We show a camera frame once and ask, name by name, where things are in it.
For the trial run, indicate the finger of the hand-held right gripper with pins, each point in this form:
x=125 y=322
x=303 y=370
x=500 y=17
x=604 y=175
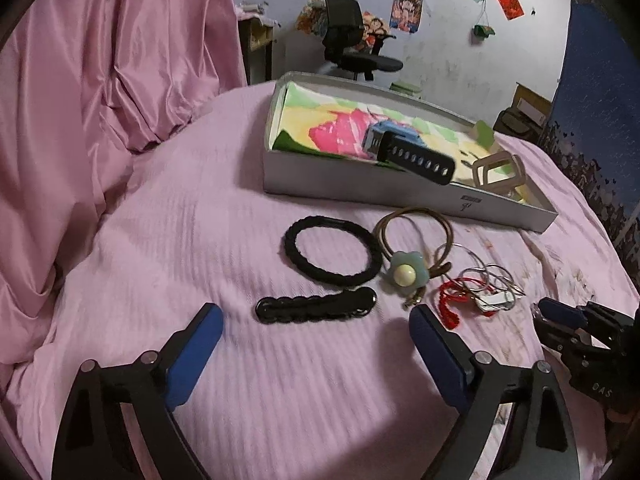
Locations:
x=565 y=313
x=552 y=335

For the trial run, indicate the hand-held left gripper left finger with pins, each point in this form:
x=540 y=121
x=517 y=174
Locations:
x=195 y=355

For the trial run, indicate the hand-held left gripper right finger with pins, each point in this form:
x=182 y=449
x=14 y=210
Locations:
x=440 y=355

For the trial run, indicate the black wavy hair clip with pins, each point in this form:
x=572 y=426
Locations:
x=310 y=306

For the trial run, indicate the white cardboard box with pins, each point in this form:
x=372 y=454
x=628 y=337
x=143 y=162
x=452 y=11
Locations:
x=350 y=185

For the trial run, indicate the pink bed sheet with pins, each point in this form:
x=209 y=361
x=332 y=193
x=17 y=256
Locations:
x=225 y=260

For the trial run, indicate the beige hair claw clip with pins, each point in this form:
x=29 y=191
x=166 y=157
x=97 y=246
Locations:
x=515 y=172

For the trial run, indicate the dark bag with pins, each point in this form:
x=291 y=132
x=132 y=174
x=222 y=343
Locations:
x=512 y=122

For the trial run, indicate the blue printed curtain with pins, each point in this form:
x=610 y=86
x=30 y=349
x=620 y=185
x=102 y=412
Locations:
x=595 y=110

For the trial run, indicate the brown cardboard box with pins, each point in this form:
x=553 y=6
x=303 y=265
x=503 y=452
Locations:
x=532 y=102

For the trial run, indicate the colourful paper box lining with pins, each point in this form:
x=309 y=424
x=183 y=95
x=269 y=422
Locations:
x=330 y=130

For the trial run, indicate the green plastic stool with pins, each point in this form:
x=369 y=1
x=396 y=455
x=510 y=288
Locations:
x=406 y=87

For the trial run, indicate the pink satin curtain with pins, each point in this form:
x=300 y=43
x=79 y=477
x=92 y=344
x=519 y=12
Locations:
x=100 y=85

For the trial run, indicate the green hanging holder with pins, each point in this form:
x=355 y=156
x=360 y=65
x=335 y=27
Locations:
x=483 y=31

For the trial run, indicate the wooden desk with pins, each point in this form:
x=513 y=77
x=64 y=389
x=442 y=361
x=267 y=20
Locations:
x=255 y=40

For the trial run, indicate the black office chair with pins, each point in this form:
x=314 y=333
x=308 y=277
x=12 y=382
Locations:
x=345 y=20

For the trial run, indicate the red wall card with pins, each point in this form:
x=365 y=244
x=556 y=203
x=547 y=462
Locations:
x=508 y=4

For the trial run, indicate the cartoon faces wall poster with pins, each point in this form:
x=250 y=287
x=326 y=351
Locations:
x=372 y=27

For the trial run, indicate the anime wall poster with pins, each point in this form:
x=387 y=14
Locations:
x=406 y=11

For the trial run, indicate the colourful floral wall poster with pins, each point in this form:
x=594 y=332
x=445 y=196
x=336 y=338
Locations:
x=312 y=17

